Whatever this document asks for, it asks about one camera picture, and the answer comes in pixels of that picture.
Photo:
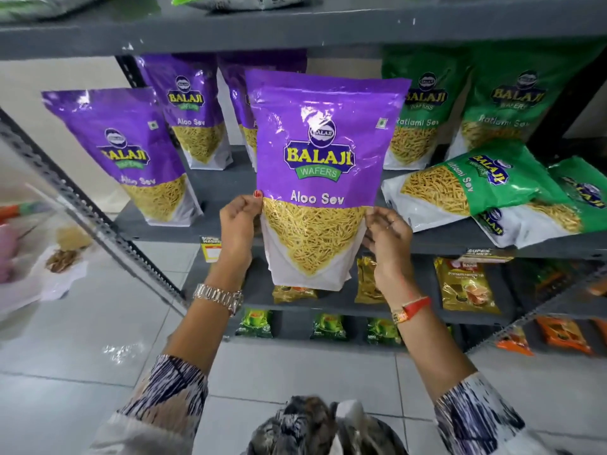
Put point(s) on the yellow shelf price tag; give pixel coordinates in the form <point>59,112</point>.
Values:
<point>211,251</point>

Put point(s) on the person's right thumb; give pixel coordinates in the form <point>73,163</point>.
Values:
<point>370,237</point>

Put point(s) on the white shelf price tag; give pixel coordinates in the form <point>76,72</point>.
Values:
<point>484,255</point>

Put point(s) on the green snack packet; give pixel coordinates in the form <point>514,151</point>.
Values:
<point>510,104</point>
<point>545,222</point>
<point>422,123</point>
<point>455,184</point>

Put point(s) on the person's left thumb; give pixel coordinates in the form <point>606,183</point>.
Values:
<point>252,203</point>

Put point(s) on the golden tea packet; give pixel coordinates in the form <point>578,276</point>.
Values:
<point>464,286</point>

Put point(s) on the patterned black and white garment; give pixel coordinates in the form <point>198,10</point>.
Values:
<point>166,402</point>

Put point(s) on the small green tea packet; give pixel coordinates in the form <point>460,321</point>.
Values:
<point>255,323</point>
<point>328,326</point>
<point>383,332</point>

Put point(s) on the grey metal shelf rack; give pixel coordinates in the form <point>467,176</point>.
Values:
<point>294,30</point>

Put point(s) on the orange snack packet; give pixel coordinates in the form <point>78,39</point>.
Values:
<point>564,334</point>
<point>514,342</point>

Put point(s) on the silver metal wristwatch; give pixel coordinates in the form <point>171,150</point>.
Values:
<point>219,296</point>

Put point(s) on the green and white packet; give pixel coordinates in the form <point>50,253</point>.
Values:
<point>246,0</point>
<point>38,5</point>

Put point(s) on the red thread wristband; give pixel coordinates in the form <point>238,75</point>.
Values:
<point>413,307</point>

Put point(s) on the person's right hand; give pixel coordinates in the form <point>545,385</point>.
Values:
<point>393,253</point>

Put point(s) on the person's left forearm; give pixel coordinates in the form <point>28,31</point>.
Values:
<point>197,329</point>

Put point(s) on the large purple snack packet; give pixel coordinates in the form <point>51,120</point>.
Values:
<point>317,151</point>

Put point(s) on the person's left hand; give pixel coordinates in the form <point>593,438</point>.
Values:
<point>234,236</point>

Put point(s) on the clear bag of brown snacks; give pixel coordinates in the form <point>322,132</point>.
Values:
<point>64,258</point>

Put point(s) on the person's right forearm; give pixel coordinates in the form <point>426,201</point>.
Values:
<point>434,348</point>

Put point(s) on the small golden packet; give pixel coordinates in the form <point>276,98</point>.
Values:
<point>367,281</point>
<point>294,293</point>

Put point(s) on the dark green packet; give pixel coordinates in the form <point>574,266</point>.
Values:
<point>545,274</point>

